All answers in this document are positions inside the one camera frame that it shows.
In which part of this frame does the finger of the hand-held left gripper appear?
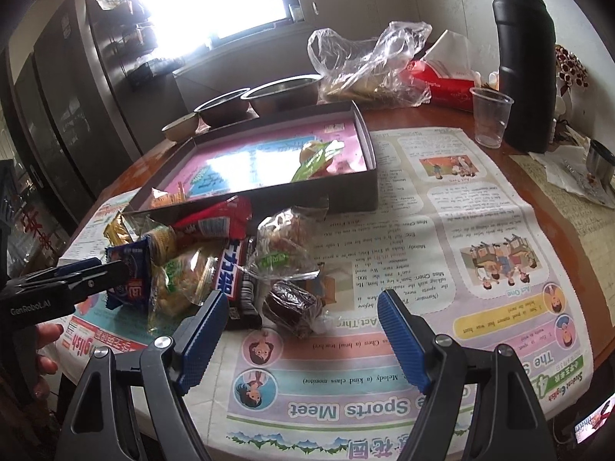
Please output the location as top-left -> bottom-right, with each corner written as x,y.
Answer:
67,260 -> 151,304
29,257 -> 104,283

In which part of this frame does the dried flower decoration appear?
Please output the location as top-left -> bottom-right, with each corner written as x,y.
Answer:
555,44 -> 589,90

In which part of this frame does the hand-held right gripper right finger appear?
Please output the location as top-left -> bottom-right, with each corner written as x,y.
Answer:
377,289 -> 558,461

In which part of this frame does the steel bowl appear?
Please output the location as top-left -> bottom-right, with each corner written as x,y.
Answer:
246,74 -> 324,117
193,89 -> 251,127

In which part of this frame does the ceramic bowl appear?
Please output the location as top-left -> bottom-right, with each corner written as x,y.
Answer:
161,113 -> 200,143

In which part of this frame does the green yellow snack packet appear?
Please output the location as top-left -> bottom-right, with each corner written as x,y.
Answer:
291,138 -> 347,183

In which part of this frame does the grey cardboard tray box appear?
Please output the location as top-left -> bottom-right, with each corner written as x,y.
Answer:
126,100 -> 378,224

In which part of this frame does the brown cake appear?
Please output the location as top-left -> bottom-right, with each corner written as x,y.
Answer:
262,279 -> 327,339

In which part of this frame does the red tissue box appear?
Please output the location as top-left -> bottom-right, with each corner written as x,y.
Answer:
408,30 -> 481,112

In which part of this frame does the small steel cup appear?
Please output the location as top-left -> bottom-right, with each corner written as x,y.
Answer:
585,139 -> 615,188

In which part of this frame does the clear rice cracker packet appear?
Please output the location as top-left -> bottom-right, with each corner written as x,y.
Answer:
146,250 -> 222,327

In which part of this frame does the red snack packet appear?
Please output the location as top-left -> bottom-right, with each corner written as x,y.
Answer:
170,196 -> 253,241

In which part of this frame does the newspaper sheet with red header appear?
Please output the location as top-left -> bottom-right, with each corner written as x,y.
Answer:
58,194 -> 150,363

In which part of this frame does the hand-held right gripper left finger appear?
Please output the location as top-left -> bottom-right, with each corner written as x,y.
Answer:
55,290 -> 230,461

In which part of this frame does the clear plastic cup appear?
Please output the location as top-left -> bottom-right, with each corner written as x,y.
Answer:
470,86 -> 515,149

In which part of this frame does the black thermos bottle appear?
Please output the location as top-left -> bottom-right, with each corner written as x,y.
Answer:
491,0 -> 558,154

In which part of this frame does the person's left hand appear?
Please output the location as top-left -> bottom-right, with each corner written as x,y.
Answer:
33,323 -> 64,393

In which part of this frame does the colourful cartoon newspaper sheet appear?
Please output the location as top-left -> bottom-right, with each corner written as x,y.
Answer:
120,127 -> 589,461

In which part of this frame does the pink book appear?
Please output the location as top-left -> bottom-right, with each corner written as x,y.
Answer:
158,118 -> 373,202

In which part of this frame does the clear green-label pastry packet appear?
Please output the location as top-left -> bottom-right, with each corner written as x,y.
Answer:
252,206 -> 322,284

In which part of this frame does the black chocolate bar packet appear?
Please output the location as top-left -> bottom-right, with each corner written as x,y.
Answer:
211,235 -> 263,330

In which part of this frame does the dark grey refrigerator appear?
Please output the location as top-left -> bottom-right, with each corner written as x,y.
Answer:
7,0 -> 145,212

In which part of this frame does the crumpled white paper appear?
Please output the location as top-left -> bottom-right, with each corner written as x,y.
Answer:
510,151 -> 615,209

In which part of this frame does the blue cookie packet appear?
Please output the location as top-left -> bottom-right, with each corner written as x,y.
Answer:
105,242 -> 159,310

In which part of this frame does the orange snack packet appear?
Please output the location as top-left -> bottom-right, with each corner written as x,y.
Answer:
148,182 -> 190,209

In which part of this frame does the smartphone with lit screen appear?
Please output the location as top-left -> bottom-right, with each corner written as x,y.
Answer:
574,394 -> 615,445

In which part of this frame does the clear plastic bag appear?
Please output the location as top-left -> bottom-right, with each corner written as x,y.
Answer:
307,20 -> 433,108

